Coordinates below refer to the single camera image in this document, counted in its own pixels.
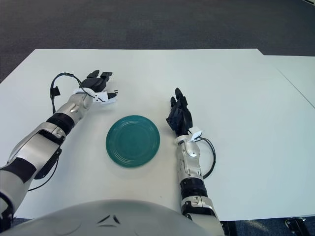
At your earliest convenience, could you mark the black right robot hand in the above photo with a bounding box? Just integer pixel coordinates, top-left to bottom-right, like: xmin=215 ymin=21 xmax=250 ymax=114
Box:
xmin=165 ymin=88 xmax=194 ymax=137

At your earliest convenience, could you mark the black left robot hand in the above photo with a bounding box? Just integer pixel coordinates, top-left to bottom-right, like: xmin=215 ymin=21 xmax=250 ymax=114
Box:
xmin=81 ymin=70 xmax=114 ymax=95

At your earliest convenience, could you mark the white charger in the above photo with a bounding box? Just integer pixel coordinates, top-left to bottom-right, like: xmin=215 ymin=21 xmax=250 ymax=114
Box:
xmin=107 ymin=89 xmax=119 ymax=104

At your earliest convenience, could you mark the green round plate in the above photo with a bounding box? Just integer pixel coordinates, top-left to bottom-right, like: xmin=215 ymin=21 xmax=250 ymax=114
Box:
xmin=105 ymin=114 xmax=161 ymax=169

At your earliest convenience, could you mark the white left wrist connector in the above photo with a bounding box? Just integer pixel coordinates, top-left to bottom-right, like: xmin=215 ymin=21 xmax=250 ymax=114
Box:
xmin=93 ymin=91 xmax=109 ymax=103

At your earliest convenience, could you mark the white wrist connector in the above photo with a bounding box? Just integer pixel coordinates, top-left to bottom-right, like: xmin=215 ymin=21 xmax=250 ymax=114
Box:
xmin=189 ymin=126 xmax=203 ymax=143
xmin=93 ymin=91 xmax=109 ymax=103

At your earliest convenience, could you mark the white right wrist connector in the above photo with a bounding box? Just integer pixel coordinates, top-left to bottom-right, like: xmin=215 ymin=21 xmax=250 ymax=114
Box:
xmin=189 ymin=126 xmax=203 ymax=143

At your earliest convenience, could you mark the white adjacent table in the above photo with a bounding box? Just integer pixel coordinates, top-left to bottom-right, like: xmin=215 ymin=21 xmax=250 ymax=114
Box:
xmin=260 ymin=54 xmax=315 ymax=109

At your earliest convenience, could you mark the grey robot torso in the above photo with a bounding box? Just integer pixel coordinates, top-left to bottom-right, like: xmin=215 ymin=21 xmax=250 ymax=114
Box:
xmin=0 ymin=199 xmax=212 ymax=236

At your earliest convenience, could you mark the black table caster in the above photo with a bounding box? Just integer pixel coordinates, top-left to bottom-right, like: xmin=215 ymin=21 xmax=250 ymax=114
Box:
xmin=284 ymin=217 xmax=308 ymax=236

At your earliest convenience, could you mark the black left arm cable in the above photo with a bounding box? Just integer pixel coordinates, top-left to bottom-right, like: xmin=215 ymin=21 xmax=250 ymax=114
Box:
xmin=27 ymin=72 xmax=96 ymax=192

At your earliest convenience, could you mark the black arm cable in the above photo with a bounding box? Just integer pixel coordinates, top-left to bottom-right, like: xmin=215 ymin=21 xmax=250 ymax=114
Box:
xmin=27 ymin=72 xmax=96 ymax=192
xmin=200 ymin=137 xmax=217 ymax=179

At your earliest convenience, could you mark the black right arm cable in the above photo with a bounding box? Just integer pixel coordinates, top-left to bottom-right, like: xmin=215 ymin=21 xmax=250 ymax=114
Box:
xmin=200 ymin=137 xmax=217 ymax=179

